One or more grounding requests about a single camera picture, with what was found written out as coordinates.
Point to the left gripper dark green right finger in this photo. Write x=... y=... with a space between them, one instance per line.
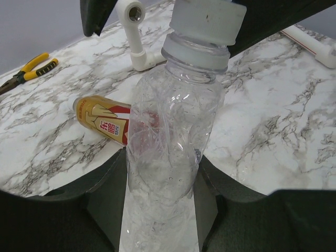
x=233 y=217

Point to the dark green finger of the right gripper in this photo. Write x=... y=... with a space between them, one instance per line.
x=94 y=15
x=267 y=17

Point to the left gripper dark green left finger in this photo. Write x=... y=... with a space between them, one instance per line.
x=84 y=215

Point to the gold label drink bottle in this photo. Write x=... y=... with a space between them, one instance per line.
x=102 y=115

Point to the clear plastic bottle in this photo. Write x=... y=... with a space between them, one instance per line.
x=172 y=114

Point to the blue white bottle cap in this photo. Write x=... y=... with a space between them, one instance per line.
x=213 y=21

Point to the yellow handled pliers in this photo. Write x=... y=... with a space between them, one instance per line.
x=28 y=72

